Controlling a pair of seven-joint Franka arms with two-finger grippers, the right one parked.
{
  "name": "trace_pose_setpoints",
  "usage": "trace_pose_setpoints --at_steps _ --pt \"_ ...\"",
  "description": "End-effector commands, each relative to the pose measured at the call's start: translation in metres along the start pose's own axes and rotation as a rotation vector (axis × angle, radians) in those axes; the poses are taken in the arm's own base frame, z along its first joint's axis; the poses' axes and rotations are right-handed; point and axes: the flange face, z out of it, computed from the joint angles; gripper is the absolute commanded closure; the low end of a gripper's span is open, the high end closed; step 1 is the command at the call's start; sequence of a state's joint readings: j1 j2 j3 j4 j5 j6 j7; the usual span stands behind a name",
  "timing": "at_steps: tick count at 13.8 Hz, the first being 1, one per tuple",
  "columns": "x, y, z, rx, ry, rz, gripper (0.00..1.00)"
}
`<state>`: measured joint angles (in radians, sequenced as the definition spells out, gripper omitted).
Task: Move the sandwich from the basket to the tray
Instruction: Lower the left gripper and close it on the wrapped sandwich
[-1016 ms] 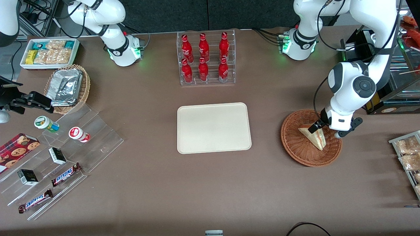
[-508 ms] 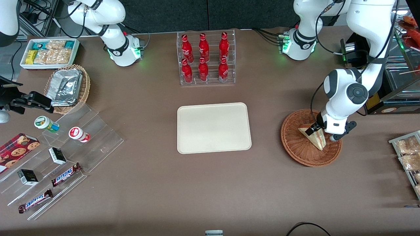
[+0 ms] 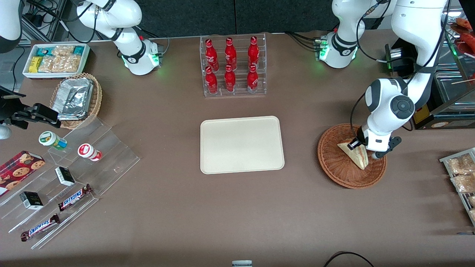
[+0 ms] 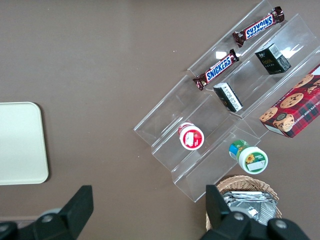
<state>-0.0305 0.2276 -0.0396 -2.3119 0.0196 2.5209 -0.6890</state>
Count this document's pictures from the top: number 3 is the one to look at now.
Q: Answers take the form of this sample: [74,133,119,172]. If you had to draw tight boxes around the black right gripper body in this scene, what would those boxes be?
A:
[0,86,27,129]

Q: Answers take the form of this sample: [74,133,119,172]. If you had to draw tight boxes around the triangle sandwich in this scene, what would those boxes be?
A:
[337,139,369,170]

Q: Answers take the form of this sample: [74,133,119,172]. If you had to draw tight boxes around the brown round wicker basket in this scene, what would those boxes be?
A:
[318,123,387,189]

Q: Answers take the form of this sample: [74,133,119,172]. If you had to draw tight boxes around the light woven wicker basket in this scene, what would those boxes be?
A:
[49,73,103,130]

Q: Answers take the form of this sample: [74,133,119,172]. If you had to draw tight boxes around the grey metal snack tray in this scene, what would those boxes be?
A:
[439,148,475,227]

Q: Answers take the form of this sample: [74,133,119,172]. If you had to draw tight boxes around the cream plastic serving tray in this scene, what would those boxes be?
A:
[200,116,285,175]

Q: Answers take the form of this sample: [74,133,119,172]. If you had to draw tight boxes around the green lidded yogurt cup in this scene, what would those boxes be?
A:
[39,131,68,151]

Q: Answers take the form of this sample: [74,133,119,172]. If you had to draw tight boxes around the stacked aluminium foil containers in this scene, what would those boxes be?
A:
[52,78,94,121]

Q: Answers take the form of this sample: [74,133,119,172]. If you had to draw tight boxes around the white plastic snack bin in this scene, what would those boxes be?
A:
[22,43,91,79]

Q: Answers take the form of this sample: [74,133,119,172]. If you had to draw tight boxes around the clear bag of beige snacks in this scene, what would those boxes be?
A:
[38,56,60,73]
[52,45,75,57]
[56,56,80,73]

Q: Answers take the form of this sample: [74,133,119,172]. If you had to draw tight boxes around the red chocolate chip cookie box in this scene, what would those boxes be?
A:
[0,150,46,197]

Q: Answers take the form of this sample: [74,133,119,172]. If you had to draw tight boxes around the red lidded yogurt cup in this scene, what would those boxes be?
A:
[78,143,102,162]

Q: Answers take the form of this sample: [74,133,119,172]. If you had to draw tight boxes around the small black carton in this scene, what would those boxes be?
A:
[19,191,44,210]
[55,167,76,187]

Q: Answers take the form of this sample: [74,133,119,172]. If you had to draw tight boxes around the clear acrylic stepped display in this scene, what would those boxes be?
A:
[0,116,141,250]

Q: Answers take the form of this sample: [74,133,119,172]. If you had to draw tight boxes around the brown Snickers bar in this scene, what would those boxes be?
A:
[20,214,60,242]
[58,184,93,212]

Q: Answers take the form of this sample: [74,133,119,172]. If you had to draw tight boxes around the red cola bottle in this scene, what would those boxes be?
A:
[205,39,219,72]
[224,65,236,93]
[205,67,219,95]
[247,65,259,93]
[225,37,237,70]
[248,36,260,69]

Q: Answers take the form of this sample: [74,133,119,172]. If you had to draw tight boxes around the clear acrylic bottle rack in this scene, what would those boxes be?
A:
[200,33,267,98]

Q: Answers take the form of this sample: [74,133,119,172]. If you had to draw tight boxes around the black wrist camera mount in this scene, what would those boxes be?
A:
[371,136,402,160]

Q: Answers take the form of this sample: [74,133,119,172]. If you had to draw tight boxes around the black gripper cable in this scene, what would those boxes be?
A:
[349,92,371,143]

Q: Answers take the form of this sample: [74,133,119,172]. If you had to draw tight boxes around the aluminium frame rack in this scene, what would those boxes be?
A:
[20,0,69,43]

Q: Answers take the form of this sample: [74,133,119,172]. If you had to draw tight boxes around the black floor cable loop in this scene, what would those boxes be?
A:
[323,251,375,267]

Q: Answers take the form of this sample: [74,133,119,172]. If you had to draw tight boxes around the black base cable bundle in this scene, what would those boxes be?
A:
[285,31,320,52]

